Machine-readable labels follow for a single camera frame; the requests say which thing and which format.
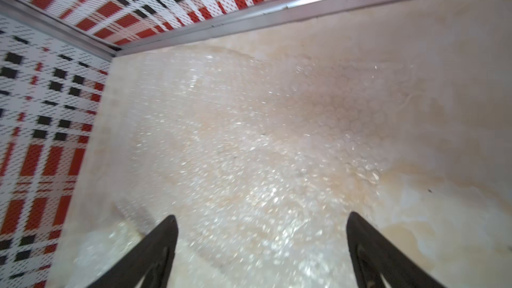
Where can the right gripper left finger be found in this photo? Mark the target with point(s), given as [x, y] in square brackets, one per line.
[149, 263]

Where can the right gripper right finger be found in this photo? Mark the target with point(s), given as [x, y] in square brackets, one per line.
[377, 262]

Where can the bubble wrap around yellow plate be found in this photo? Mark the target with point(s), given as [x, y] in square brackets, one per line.
[260, 161]

